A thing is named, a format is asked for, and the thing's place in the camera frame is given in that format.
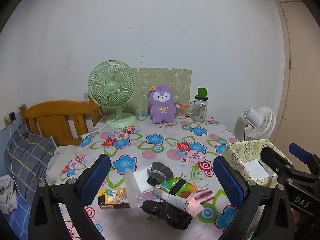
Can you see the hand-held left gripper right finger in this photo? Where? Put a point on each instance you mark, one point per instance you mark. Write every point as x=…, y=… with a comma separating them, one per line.
x=228, y=180

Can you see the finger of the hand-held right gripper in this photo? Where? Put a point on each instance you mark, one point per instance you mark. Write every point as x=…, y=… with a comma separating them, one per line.
x=273, y=160
x=300, y=152

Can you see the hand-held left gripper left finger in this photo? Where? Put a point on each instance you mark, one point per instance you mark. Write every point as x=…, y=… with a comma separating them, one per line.
x=96, y=177

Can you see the yellow cartoon carton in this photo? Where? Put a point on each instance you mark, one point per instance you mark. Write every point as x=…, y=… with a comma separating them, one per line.
x=112, y=196

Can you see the yellow patterned storage box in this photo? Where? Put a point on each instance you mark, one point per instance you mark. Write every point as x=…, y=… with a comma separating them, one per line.
x=235, y=155

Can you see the clear plastic bag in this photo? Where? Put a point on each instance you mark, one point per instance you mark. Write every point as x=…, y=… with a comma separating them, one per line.
x=132, y=192

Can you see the pink packet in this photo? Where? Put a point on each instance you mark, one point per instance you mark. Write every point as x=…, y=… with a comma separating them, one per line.
x=195, y=207

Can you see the green tissue pack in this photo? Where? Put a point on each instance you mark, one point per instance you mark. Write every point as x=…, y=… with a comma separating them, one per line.
x=170, y=183

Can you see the white grey packet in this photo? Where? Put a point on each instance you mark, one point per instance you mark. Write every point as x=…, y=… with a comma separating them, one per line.
x=172, y=200

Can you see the black cloth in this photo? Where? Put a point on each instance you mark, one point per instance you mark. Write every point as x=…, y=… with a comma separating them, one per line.
x=165, y=212

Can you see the white standing fan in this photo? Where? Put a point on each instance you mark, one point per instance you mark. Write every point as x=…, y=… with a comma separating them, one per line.
x=265, y=122

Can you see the beige door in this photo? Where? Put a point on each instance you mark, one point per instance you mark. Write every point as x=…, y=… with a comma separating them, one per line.
x=302, y=80

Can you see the wooden bed headboard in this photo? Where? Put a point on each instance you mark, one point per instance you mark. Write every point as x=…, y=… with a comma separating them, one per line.
x=50, y=120

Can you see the grey plaid pillow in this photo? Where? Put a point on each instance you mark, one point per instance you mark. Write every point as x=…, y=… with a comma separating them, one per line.
x=25, y=155

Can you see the glass mug jar green lid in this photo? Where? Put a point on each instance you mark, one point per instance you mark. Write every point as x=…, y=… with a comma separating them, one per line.
x=199, y=110

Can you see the blue checked bedsheet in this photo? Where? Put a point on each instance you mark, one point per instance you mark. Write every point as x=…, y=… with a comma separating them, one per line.
x=22, y=212

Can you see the cotton swab jar orange lid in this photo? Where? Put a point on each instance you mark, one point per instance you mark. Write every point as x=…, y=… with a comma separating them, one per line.
x=180, y=112

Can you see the white grey crumpled cloth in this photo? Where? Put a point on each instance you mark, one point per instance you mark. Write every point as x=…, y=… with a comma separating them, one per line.
x=7, y=195

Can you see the green desk fan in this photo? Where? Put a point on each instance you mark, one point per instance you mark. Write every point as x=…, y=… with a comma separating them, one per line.
x=111, y=87

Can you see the purple plush toy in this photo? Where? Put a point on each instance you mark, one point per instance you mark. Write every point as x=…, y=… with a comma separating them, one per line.
x=162, y=107

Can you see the green patterned board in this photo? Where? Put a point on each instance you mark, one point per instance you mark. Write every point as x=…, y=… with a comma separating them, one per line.
x=162, y=76

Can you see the pale blue wall sticker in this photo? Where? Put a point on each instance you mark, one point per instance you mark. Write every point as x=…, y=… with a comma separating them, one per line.
x=86, y=96

